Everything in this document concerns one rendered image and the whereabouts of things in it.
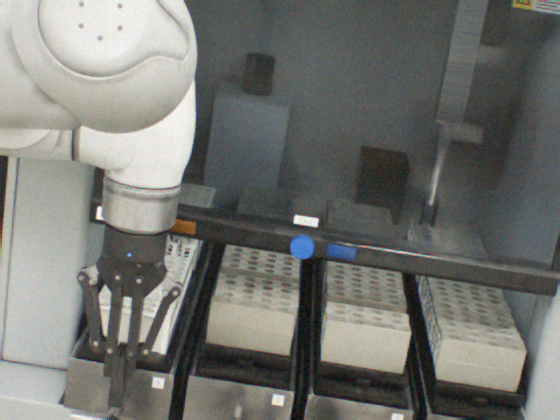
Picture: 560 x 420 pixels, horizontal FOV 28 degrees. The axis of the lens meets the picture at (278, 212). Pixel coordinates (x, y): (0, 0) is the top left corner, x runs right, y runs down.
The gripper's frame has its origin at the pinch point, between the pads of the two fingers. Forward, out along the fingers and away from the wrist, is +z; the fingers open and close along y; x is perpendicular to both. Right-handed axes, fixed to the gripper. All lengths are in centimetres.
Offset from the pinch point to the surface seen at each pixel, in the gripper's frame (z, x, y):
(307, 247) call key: -18.2, -7.5, -20.7
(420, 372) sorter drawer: -0.5, -14.7, -39.1
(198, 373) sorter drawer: -0.9, -2.8, -9.7
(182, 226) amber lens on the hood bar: -18.0, -8.4, -4.7
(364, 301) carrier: -7.9, -18.8, -30.2
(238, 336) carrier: -3.7, -9.7, -13.8
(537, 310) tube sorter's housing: -11, -17, -53
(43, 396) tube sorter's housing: 6.5, -3.9, 9.9
